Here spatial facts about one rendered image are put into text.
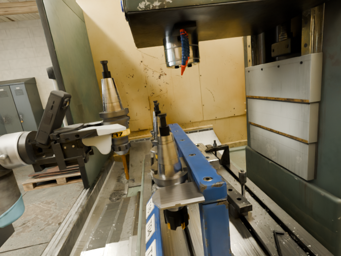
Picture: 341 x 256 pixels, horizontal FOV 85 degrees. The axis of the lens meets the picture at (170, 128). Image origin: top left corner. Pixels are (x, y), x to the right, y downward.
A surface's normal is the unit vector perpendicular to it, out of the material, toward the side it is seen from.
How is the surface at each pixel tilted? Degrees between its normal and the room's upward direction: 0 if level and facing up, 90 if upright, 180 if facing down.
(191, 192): 0
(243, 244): 0
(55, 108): 88
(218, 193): 90
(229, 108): 90
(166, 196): 0
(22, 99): 90
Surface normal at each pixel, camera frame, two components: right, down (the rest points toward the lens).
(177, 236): -0.13, -0.97
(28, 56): 0.15, 0.20
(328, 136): -0.98, 0.15
